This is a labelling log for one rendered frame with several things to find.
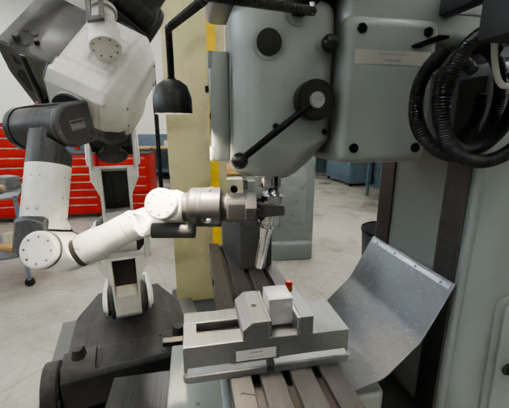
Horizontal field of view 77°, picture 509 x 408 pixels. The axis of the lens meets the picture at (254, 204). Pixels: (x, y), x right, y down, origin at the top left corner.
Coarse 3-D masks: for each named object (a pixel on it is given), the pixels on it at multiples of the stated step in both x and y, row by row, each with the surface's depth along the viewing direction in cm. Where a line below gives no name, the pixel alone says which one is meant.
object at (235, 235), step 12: (228, 228) 120; (240, 228) 108; (252, 228) 109; (228, 240) 121; (240, 240) 109; (252, 240) 110; (228, 252) 123; (240, 252) 110; (252, 252) 111; (240, 264) 111; (252, 264) 112
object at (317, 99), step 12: (312, 84) 55; (324, 84) 56; (300, 96) 55; (312, 96) 55; (324, 96) 56; (300, 108) 56; (312, 108) 56; (324, 108) 57; (288, 120) 56; (312, 120) 57; (276, 132) 56; (264, 144) 56; (240, 156) 55; (240, 168) 56
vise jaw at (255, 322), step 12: (240, 300) 72; (252, 300) 71; (240, 312) 68; (252, 312) 66; (264, 312) 66; (240, 324) 66; (252, 324) 63; (264, 324) 63; (252, 336) 64; (264, 336) 64
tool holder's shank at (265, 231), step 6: (264, 228) 72; (270, 228) 73; (264, 234) 73; (270, 234) 74; (264, 240) 74; (258, 246) 75; (264, 246) 74; (258, 252) 75; (264, 252) 74; (258, 258) 75; (264, 258) 75; (258, 264) 75; (264, 264) 76
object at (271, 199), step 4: (264, 192) 72; (264, 196) 71; (268, 196) 70; (272, 196) 70; (276, 196) 70; (280, 196) 71; (264, 200) 71; (268, 200) 70; (272, 200) 70; (276, 200) 70; (280, 200) 71; (276, 204) 70; (280, 204) 71; (272, 216) 71; (276, 216) 71; (264, 220) 71; (268, 220) 71; (272, 220) 71; (276, 220) 72
